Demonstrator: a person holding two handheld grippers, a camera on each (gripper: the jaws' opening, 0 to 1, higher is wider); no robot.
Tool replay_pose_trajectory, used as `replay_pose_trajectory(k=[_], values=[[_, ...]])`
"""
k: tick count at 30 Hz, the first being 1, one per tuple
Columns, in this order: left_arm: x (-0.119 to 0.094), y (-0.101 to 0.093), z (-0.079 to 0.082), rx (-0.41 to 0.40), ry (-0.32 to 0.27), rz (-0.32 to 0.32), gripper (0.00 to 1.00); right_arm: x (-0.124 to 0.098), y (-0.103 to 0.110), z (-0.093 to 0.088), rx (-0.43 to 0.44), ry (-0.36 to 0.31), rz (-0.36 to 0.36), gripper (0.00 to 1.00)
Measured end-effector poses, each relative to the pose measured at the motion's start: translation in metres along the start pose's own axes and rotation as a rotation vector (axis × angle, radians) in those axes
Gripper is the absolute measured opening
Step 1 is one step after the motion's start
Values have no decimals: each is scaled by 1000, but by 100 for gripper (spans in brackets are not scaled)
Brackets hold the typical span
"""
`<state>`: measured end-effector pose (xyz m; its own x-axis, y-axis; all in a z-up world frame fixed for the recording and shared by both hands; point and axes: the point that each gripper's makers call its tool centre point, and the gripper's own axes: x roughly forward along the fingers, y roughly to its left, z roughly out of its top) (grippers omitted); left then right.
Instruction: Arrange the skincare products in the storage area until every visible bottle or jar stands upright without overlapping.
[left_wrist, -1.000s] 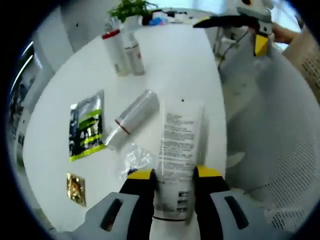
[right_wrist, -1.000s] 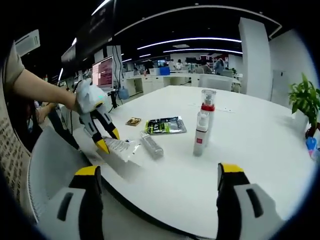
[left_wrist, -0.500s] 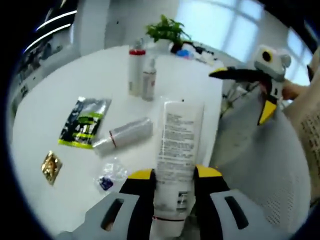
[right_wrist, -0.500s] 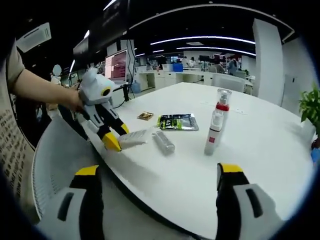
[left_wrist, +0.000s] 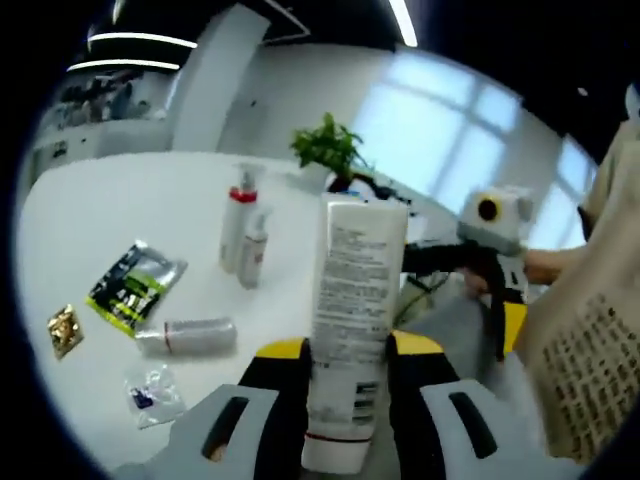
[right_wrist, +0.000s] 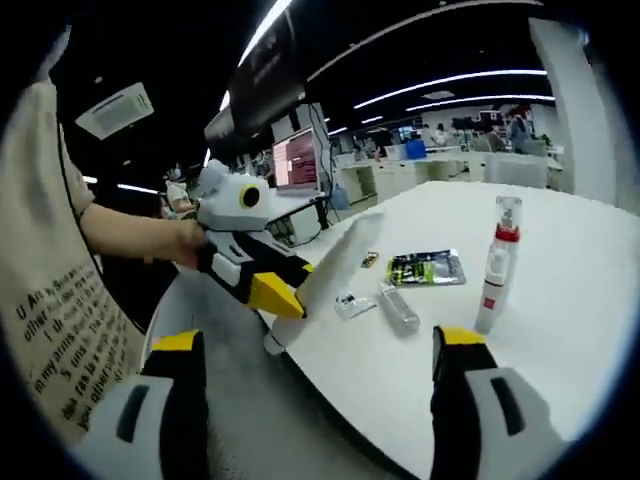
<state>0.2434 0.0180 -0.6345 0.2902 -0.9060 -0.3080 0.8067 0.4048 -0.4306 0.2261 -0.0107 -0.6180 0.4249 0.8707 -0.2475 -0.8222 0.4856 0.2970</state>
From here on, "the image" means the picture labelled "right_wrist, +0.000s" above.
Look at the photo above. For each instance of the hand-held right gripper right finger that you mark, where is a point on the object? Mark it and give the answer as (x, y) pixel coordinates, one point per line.
(505, 430)

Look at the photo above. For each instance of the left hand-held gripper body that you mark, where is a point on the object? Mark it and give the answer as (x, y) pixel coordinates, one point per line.
(225, 205)

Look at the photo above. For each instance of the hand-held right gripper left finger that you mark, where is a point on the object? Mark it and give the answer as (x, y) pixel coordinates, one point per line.
(145, 430)

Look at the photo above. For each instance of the white skincare tube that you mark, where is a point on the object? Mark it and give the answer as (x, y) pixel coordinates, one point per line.
(340, 260)

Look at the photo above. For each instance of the silver green skincare sachet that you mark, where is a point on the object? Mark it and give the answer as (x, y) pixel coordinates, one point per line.
(425, 267)

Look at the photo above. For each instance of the person's left hand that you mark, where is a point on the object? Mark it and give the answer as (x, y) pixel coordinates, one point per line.
(185, 242)

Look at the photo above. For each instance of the white side desk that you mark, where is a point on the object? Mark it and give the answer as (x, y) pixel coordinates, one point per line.
(300, 210)

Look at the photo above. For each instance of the small clear plastic packet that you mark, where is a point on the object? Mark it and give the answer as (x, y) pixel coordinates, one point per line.
(355, 306)

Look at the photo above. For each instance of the pink-screen monitor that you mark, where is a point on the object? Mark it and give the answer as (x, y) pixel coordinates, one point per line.
(296, 160)

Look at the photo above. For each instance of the blue water jug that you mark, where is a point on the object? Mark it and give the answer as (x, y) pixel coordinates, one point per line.
(341, 197)

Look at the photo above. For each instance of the small gold foil packet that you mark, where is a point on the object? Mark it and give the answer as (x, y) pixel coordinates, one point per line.
(370, 260)

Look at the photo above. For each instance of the ceiling air conditioner unit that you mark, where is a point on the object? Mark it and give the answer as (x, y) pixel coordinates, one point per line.
(116, 111)

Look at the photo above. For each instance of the blue box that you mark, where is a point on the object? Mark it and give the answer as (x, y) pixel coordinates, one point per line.
(415, 150)

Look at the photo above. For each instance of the white office counter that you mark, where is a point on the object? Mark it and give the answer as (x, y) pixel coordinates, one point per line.
(440, 172)

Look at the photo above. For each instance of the wide ceiling light strip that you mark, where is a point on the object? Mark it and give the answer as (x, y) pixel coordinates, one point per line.
(265, 30)

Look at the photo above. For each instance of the beige printed shirt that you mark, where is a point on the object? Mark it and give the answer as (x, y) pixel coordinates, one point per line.
(50, 275)

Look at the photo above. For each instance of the thin ceiling light strip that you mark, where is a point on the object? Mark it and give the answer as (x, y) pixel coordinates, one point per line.
(480, 101)
(450, 84)

